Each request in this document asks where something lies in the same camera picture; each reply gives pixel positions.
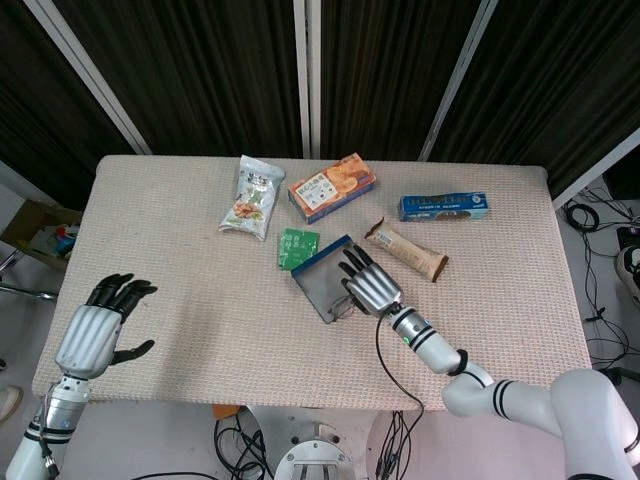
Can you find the brown snack bar wrapper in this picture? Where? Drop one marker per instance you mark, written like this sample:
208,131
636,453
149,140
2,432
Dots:
405,250

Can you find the blue cookie box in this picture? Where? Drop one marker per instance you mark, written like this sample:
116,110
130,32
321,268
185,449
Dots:
445,204

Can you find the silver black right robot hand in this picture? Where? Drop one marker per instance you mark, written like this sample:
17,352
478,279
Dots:
375,290

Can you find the white black sneaker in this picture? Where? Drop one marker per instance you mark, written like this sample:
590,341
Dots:
629,272

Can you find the black floor device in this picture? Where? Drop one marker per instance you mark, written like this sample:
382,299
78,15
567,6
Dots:
627,237

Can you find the orange biscuit box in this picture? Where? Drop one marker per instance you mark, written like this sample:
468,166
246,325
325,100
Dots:
330,187

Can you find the metal chair leg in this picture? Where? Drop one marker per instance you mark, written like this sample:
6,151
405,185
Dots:
25,291

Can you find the green sachet packet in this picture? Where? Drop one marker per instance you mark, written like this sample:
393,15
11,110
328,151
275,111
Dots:
295,245

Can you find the cardboard box with items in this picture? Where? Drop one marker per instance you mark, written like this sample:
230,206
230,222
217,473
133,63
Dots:
35,225

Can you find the black stand foot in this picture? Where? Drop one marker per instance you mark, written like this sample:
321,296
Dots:
622,374

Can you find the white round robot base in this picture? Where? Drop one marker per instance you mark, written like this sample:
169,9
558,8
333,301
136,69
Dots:
315,450

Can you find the white frame post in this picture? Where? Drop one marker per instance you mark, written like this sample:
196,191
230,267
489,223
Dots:
600,171
459,75
306,75
92,80

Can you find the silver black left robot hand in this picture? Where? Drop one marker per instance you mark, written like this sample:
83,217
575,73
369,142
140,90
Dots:
89,337

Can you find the dark blue snack box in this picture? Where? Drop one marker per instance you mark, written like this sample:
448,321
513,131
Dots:
320,280

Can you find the beige shoe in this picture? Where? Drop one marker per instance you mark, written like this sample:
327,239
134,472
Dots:
9,402

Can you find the black pleated curtain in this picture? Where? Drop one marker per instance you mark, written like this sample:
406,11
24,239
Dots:
380,75
200,75
30,100
550,75

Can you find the white snack bag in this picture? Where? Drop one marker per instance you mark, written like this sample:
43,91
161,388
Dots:
250,200

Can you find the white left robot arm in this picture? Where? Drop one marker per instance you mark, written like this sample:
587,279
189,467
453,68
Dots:
56,410

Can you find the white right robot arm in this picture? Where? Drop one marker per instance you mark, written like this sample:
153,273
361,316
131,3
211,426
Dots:
435,350

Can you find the beige woven tablecloth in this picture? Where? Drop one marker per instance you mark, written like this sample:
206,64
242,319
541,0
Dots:
225,340

